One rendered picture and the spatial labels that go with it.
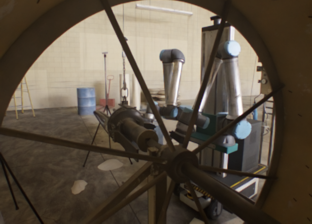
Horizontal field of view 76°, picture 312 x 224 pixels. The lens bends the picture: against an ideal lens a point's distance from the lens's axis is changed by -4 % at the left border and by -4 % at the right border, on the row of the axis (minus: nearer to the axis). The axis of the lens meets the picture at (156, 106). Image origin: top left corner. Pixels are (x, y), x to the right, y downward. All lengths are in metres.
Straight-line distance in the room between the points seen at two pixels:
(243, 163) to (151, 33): 8.63
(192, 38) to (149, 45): 2.47
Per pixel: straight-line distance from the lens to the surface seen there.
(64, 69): 9.15
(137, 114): 1.64
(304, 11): 1.06
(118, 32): 0.79
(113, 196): 1.08
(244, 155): 2.23
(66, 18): 0.80
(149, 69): 9.97
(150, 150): 1.08
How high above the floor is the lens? 1.32
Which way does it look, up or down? 9 degrees down
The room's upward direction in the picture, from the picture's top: straight up
